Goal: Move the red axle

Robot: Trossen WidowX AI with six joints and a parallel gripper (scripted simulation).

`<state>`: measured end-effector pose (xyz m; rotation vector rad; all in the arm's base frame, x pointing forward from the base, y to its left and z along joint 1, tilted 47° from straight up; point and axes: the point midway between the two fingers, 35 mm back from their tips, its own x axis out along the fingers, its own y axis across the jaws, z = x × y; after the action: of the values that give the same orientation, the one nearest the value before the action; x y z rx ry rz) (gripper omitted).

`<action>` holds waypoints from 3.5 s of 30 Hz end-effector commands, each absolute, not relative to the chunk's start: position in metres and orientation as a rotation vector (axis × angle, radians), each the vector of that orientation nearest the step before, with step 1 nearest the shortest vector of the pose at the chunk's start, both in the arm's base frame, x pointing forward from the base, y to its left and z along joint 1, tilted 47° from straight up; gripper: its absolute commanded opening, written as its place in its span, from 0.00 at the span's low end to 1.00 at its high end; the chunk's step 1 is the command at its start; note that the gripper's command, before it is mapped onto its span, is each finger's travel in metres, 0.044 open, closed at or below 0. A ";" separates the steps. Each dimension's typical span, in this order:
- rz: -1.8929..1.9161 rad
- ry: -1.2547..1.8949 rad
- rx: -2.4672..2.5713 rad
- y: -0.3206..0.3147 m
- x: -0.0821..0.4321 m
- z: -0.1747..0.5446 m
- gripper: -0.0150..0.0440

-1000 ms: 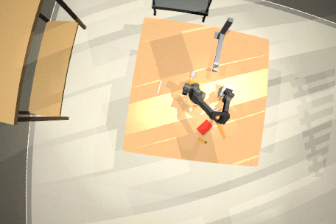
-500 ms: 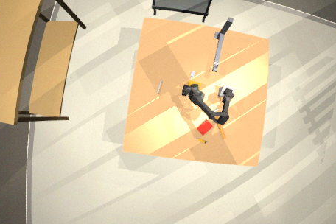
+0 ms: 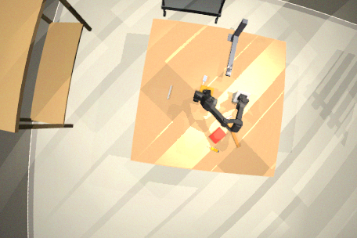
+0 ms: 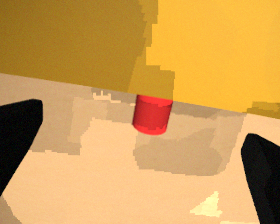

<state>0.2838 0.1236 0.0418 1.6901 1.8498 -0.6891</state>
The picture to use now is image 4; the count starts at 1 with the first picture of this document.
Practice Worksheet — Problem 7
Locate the red cylinder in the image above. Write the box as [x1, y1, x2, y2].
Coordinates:
[132, 95, 173, 135]

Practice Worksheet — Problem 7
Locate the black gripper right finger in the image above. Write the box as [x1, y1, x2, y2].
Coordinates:
[240, 132, 280, 224]

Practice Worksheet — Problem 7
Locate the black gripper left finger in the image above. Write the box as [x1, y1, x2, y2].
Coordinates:
[0, 99, 43, 196]

